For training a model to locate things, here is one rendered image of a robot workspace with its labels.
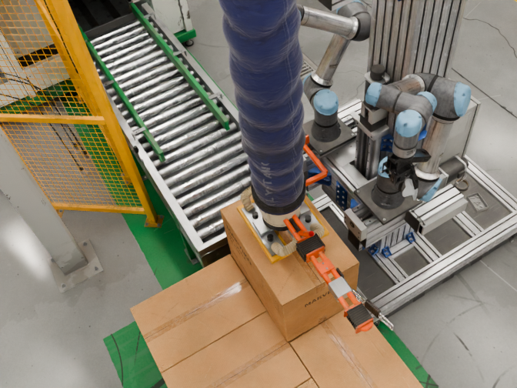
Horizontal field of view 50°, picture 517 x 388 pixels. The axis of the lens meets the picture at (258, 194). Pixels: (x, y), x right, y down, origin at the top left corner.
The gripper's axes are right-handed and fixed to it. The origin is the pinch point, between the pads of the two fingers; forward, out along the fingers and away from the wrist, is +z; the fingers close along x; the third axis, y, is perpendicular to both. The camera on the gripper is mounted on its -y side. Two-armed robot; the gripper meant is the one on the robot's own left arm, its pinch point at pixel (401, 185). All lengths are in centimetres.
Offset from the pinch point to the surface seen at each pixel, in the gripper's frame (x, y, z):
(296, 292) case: -11, 40, 58
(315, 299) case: -9, 32, 69
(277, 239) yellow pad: -31, 36, 45
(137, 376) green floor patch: -58, 123, 152
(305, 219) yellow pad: -32, 21, 42
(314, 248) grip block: -12.3, 29.6, 32.4
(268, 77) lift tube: -29, 33, -47
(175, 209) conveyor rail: -108, 61, 93
